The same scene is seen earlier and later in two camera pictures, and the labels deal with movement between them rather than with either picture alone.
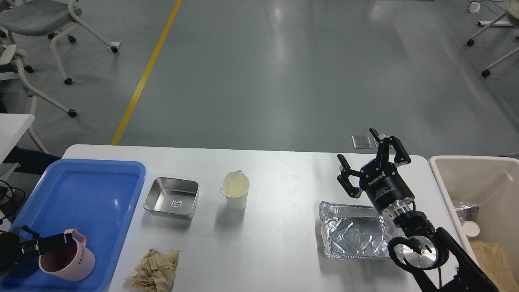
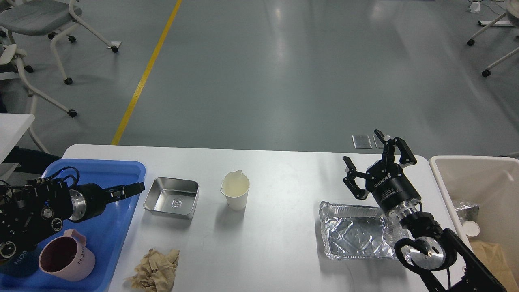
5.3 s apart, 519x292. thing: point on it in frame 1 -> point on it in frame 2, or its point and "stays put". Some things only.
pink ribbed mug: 71,262 stays put
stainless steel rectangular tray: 176,197 stays put
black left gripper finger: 38,246 -> 125,190
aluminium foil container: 350,232 stays put
